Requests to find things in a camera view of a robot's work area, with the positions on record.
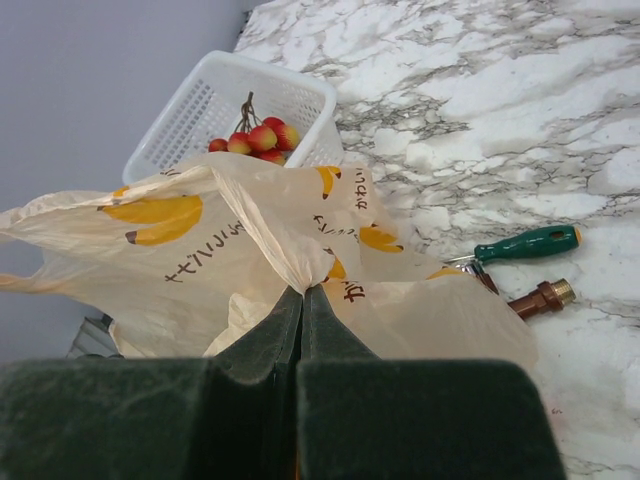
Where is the white perforated plastic basket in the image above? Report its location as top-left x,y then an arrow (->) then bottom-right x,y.
122,51 -> 344,184

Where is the aluminium frame extrusion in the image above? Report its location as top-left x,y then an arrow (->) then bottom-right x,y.
66,314 -> 121,359

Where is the brown faucet tap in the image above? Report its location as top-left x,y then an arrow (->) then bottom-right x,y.
454,261 -> 576,321

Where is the red fake cherry bunch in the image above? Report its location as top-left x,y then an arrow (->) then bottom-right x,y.
208,91 -> 301,166

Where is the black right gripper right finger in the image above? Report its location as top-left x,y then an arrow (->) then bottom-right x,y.
297,286 -> 566,479

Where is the peach banana-print plastic bag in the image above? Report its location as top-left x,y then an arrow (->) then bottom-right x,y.
1,153 -> 538,370

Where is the green-handled screwdriver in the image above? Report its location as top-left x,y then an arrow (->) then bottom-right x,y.
444,225 -> 582,265

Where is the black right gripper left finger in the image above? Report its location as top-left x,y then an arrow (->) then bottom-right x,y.
1,290 -> 303,479

